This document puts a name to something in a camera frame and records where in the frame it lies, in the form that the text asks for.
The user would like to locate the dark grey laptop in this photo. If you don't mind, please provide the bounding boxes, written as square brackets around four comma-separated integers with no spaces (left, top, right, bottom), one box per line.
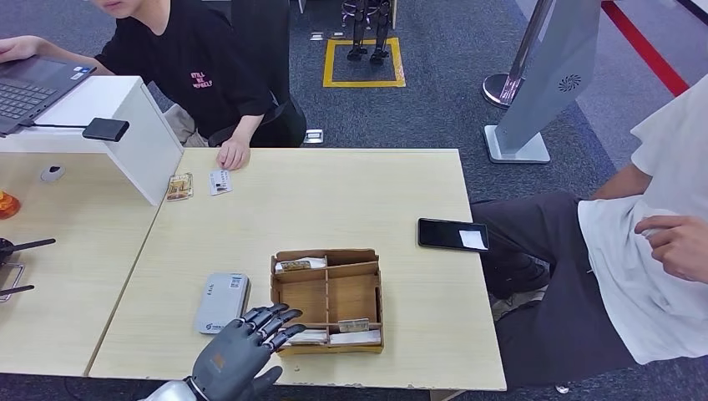
[0,55,97,137]

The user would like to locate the metal wire frame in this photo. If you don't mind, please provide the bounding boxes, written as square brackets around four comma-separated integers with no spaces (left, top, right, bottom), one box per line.
[0,261,25,303]

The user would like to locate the black handled tool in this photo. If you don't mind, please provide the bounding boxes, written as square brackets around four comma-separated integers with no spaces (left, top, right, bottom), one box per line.
[0,237,57,264]

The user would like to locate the grey card reader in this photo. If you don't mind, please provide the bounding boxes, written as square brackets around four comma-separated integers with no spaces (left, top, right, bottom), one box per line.
[193,272,251,336]

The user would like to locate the chrome stanchion pole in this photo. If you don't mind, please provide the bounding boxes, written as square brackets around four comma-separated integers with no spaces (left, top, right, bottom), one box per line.
[481,0,556,110]

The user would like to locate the yellow floor tape square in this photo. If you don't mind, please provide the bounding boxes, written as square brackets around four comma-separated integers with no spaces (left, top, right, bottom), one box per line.
[322,37,407,89]

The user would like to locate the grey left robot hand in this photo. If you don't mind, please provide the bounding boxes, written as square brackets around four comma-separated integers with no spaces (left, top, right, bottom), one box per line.
[188,302,307,401]

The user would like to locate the wooden compartment organizer box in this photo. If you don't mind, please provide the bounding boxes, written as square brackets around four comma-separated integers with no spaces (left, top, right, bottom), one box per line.
[270,249,384,357]

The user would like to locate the person's left hand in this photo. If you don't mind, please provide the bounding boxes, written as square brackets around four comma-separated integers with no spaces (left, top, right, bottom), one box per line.
[634,214,708,283]
[215,137,251,171]

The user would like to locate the black office chair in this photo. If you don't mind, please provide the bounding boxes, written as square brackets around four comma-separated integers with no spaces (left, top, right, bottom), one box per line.
[230,0,308,149]

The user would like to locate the black smartphone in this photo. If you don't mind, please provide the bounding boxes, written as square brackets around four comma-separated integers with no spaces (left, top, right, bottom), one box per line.
[417,217,490,253]

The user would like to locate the humanoid robot with black legs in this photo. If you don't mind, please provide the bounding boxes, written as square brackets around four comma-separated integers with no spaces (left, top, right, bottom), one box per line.
[340,0,395,68]

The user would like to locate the white ID card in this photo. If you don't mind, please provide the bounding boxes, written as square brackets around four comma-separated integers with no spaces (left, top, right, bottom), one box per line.
[208,169,234,197]

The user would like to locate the white desk riser box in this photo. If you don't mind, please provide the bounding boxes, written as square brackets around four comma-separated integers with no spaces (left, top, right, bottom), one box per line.
[0,75,185,207]

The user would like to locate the person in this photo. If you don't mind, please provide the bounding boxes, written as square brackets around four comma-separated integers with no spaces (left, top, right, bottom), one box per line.
[471,74,708,388]
[0,0,307,171]

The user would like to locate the grey kiosk stand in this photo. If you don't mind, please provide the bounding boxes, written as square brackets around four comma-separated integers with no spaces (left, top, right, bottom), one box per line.
[483,0,605,165]

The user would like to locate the orange object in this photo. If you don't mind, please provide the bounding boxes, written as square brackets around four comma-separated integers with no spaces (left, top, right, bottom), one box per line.
[0,190,22,221]

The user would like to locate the black rectangular adapter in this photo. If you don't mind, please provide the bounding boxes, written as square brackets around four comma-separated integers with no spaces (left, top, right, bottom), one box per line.
[81,117,130,143]

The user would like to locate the white sleeves with gold card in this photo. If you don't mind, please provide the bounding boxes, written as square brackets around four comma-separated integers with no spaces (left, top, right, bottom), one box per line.
[275,256,328,273]

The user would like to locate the red floor tape line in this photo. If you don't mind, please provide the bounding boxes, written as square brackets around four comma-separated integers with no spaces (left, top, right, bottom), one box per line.
[600,1,690,99]

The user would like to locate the key card in clear sleeve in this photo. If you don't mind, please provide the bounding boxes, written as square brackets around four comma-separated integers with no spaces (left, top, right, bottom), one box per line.
[166,171,195,202]

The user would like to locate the person's right hand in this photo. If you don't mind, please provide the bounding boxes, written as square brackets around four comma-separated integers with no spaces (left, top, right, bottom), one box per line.
[0,34,40,64]

